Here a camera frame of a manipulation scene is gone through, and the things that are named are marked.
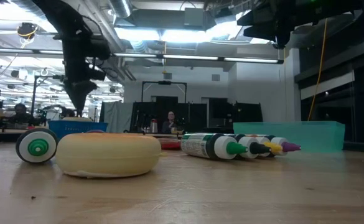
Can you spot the black partition panels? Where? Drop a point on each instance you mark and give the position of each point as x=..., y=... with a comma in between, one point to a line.
x=247, y=112

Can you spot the yellow-tipped glue bottle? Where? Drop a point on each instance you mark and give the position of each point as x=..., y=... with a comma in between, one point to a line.
x=273, y=148

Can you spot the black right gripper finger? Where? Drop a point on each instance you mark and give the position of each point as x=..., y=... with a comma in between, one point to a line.
x=259, y=19
x=262, y=32

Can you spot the black-tipped glue bottle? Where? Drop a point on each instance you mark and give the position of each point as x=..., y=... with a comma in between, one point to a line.
x=247, y=141

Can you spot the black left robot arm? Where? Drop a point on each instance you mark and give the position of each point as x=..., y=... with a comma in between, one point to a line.
x=63, y=18

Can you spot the silver thermos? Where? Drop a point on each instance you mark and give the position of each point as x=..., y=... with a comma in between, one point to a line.
x=154, y=126

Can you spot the silver round air duct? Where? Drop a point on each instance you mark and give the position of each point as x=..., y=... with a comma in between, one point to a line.
x=121, y=7

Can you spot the wooden background table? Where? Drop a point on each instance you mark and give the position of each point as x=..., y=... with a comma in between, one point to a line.
x=10, y=130

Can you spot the black gantry frame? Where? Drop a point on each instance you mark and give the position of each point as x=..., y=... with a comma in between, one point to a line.
x=164, y=82
x=34, y=93

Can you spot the blue plastic bin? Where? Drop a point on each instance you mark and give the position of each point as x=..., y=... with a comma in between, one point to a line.
x=82, y=127

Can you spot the red plastic packet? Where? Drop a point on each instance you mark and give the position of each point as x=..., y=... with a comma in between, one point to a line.
x=169, y=144

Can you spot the teal plastic bin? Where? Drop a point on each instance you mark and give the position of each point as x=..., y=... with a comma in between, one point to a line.
x=309, y=137

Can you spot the person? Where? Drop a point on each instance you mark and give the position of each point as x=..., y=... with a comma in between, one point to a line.
x=170, y=119
x=20, y=110
x=68, y=112

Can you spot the purple-tipped glue bottle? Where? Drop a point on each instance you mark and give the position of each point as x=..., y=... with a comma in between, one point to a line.
x=289, y=147

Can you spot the long tube light fixture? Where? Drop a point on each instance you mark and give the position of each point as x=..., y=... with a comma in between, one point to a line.
x=188, y=57

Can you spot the grey ceiling box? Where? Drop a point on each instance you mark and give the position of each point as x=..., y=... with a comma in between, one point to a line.
x=194, y=17

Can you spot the grey cloth curtain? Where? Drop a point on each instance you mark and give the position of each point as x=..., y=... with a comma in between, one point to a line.
x=116, y=116

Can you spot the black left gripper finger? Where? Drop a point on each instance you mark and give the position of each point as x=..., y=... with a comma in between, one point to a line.
x=91, y=87
x=77, y=93

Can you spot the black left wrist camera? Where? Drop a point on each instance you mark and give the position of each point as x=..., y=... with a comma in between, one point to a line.
x=100, y=48

